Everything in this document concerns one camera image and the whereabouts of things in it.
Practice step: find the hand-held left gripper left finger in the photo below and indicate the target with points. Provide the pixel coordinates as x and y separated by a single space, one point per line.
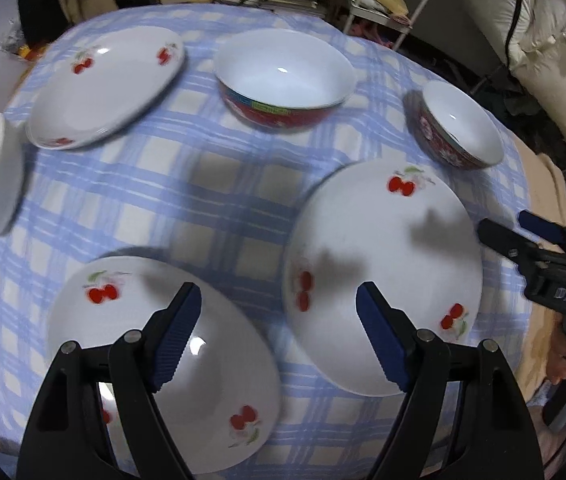
178 330

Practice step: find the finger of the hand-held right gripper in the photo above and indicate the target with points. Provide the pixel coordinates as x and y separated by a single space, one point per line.
538 222
503 240

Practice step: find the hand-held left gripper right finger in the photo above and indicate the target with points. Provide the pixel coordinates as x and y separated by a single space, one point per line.
380 332

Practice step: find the white cherry print plate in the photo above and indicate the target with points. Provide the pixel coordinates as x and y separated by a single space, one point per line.
113 85
388 260
223 360

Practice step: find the small red floral bowl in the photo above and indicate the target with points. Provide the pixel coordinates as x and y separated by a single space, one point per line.
458 125

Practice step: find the large red patterned bowl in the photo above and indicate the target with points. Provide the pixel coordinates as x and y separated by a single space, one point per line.
283 70

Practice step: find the blue plaid tablecloth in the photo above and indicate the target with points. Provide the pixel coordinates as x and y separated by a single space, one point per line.
163 185

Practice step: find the pink plastic item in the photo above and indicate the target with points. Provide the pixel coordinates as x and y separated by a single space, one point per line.
370 32

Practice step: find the colourful snack packet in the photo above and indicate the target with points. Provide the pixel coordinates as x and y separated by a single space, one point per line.
23 45

